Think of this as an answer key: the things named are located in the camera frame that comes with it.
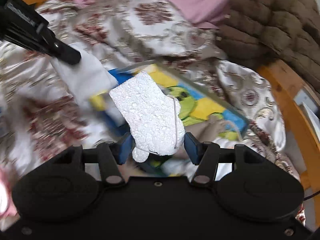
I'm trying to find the pink cloth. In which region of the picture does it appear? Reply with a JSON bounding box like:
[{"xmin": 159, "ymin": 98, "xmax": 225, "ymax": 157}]
[{"xmin": 0, "ymin": 167, "xmax": 18, "ymax": 217}]

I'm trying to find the white textured mitten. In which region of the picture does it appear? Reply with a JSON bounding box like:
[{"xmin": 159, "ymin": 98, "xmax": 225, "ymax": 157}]
[{"xmin": 109, "ymin": 71, "xmax": 185, "ymax": 162}]

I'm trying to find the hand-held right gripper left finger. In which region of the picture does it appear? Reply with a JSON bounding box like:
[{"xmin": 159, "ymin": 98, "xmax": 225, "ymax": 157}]
[{"xmin": 60, "ymin": 134, "xmax": 133, "ymax": 186}]

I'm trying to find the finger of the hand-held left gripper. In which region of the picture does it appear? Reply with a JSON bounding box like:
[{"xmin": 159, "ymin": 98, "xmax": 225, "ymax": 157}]
[{"xmin": 37, "ymin": 26, "xmax": 82, "ymax": 65}]

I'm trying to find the wooden bed frame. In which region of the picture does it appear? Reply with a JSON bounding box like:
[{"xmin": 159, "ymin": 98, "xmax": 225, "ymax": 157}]
[{"xmin": 19, "ymin": 0, "xmax": 320, "ymax": 193}]

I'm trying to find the white cloth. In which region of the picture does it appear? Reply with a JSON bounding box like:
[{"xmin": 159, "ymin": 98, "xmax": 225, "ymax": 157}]
[{"xmin": 51, "ymin": 44, "xmax": 119, "ymax": 110}]

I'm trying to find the brown puffer jacket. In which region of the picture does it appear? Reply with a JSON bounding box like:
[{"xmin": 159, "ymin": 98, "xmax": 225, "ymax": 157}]
[{"xmin": 217, "ymin": 0, "xmax": 320, "ymax": 85}]

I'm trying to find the floral satin bedspread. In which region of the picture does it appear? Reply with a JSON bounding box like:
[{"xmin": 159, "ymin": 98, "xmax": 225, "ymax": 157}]
[{"xmin": 0, "ymin": 0, "xmax": 307, "ymax": 228}]

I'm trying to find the black cable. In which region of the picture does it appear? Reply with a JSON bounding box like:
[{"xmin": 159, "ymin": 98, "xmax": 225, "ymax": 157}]
[{"xmin": 302, "ymin": 190, "xmax": 320, "ymax": 202}]

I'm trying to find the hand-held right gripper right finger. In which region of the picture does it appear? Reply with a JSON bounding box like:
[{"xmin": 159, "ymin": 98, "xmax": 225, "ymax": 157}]
[{"xmin": 184, "ymin": 132, "xmax": 255, "ymax": 188}]

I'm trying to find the cartoon print towel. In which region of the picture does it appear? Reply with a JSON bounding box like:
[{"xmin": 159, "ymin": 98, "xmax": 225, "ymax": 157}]
[{"xmin": 90, "ymin": 65, "xmax": 247, "ymax": 140}]

